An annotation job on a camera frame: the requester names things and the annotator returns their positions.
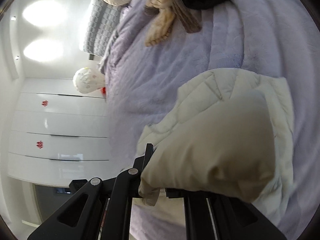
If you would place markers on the white puffer jacket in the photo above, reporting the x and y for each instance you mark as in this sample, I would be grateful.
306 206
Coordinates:
212 135

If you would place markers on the red wardrobe sticker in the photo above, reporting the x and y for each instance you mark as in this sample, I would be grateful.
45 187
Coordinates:
45 103
39 144

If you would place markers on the beige striped robe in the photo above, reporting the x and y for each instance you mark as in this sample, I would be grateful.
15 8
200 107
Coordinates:
162 17

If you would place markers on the grey quilted pillow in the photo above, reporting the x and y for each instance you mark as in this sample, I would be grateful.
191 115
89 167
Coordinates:
102 25

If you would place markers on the small red box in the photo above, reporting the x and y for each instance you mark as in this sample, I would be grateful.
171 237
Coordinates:
103 92

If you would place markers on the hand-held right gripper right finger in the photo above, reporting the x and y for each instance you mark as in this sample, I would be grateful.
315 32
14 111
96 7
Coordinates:
175 193

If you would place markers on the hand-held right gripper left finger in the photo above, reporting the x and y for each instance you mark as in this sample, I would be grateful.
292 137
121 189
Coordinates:
140 165

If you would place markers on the white wardrobe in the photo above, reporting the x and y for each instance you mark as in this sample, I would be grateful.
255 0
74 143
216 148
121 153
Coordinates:
62 122

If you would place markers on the white printed plush cushion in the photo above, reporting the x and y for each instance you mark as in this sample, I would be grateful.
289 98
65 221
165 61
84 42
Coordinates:
87 81

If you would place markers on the lavender plush blanket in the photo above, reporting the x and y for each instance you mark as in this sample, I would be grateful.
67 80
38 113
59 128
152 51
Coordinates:
225 42

